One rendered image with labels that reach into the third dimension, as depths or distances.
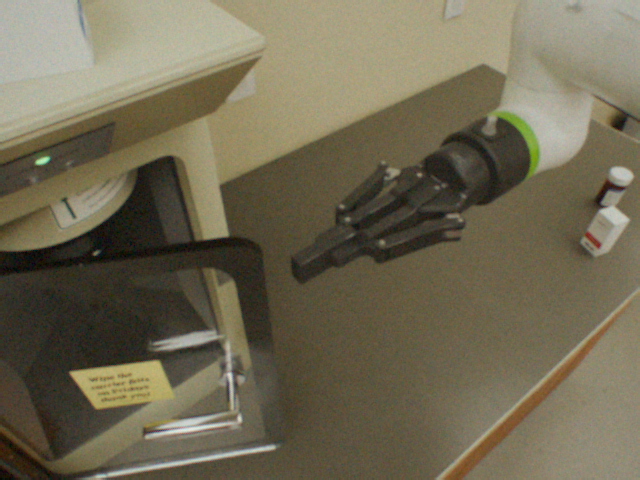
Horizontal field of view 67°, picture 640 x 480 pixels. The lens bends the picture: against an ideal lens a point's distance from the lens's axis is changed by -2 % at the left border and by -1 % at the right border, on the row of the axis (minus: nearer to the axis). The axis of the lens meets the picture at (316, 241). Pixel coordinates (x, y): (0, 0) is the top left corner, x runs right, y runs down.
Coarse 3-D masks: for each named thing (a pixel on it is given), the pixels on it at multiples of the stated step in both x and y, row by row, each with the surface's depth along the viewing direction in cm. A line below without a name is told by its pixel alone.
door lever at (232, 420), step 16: (224, 384) 48; (240, 384) 48; (192, 416) 45; (208, 416) 44; (224, 416) 44; (240, 416) 45; (144, 432) 44; (160, 432) 43; (176, 432) 44; (192, 432) 44; (208, 432) 44
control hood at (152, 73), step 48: (144, 0) 33; (192, 0) 33; (96, 48) 28; (144, 48) 28; (192, 48) 28; (240, 48) 29; (0, 96) 25; (48, 96) 25; (96, 96) 25; (144, 96) 27; (192, 96) 32; (0, 144) 24; (48, 144) 27
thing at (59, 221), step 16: (128, 176) 48; (80, 192) 44; (96, 192) 45; (112, 192) 46; (128, 192) 48; (48, 208) 43; (64, 208) 43; (80, 208) 44; (96, 208) 45; (112, 208) 46; (16, 224) 42; (32, 224) 43; (48, 224) 43; (64, 224) 44; (80, 224) 44; (96, 224) 45; (0, 240) 43; (16, 240) 43; (32, 240) 43; (48, 240) 43; (64, 240) 44
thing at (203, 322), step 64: (128, 256) 33; (192, 256) 34; (256, 256) 35; (0, 320) 36; (64, 320) 37; (128, 320) 38; (192, 320) 40; (256, 320) 41; (0, 384) 42; (64, 384) 44; (192, 384) 47; (256, 384) 50; (64, 448) 53; (128, 448) 56; (192, 448) 59; (256, 448) 63
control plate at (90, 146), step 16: (112, 128) 30; (64, 144) 28; (80, 144) 30; (96, 144) 32; (16, 160) 27; (32, 160) 28; (48, 160) 30; (64, 160) 32; (80, 160) 34; (0, 176) 28; (16, 176) 30; (48, 176) 34; (0, 192) 32
